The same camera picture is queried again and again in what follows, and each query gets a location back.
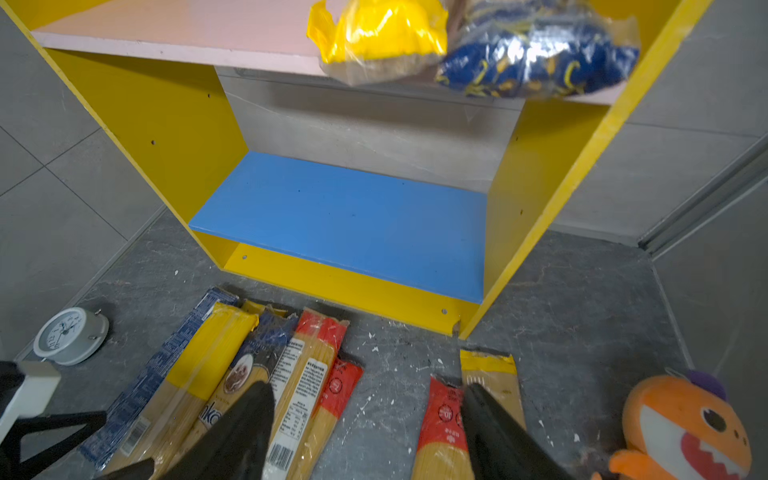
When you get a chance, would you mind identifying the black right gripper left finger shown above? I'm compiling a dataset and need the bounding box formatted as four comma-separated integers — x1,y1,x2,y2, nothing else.
105,382,275,479

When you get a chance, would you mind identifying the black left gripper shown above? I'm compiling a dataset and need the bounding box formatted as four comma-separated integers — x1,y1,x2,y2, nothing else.
1,361,107,479

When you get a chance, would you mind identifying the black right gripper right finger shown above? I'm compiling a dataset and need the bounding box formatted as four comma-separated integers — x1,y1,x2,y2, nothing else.
461,384,571,480

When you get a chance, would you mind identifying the blue label spaghetti bag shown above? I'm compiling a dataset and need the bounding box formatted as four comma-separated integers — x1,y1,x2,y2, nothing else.
169,309,299,467

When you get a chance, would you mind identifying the red spaghetti bag white label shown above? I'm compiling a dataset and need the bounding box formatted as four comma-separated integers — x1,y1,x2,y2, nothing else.
262,309,349,479

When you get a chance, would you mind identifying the dark blue spaghetti box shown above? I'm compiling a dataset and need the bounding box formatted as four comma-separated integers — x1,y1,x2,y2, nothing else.
78,287,243,472

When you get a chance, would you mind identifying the blue bottom spaghetti bag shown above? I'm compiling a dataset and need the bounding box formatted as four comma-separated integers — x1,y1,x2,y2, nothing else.
435,1,641,99

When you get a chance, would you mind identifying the yellow shelf with coloured boards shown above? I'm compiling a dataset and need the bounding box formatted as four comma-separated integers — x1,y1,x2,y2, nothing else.
2,1,708,338

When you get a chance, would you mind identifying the red yellow spaghetti bag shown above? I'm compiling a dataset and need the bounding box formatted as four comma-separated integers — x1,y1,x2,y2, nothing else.
411,377,474,480

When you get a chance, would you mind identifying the yellow clear spaghetti bag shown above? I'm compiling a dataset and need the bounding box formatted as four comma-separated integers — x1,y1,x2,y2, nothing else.
460,350,527,430

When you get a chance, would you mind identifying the yellow top spaghetti bag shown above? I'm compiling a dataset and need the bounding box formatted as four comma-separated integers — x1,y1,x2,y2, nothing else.
104,302,259,478

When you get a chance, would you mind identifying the blue gold spaghetti bag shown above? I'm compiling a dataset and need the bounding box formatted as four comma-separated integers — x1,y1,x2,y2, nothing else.
241,299,289,318

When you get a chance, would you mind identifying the orange shark plush toy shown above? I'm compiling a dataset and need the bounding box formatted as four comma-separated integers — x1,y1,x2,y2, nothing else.
608,370,752,479

